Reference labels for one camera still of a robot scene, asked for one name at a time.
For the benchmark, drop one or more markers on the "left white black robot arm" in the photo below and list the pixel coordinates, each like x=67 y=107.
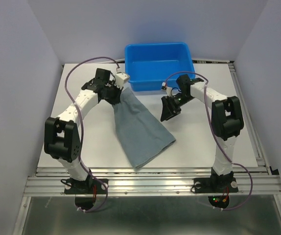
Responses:
x=62 y=140

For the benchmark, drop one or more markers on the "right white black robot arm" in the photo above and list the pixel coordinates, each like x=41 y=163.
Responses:
x=225 y=118

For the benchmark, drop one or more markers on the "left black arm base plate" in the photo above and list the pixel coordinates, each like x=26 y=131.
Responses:
x=90 y=186

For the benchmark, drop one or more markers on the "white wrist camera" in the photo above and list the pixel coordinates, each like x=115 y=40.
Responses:
x=120 y=79
x=167 y=89

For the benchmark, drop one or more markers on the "light denim skirt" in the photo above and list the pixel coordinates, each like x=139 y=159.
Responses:
x=141 y=136

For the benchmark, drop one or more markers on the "aluminium extrusion frame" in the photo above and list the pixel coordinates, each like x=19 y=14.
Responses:
x=155 y=200

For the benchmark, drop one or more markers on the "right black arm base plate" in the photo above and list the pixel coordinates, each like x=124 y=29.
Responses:
x=213 y=186

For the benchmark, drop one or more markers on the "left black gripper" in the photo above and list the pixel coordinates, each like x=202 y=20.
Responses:
x=116 y=100

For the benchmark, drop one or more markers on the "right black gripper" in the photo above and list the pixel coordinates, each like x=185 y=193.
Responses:
x=169 y=109

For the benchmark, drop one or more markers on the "blue plastic bin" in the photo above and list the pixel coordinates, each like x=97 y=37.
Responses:
x=151 y=64

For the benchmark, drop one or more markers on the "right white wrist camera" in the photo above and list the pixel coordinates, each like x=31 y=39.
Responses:
x=167 y=89

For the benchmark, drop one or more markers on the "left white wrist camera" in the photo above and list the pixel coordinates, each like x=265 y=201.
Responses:
x=120 y=79

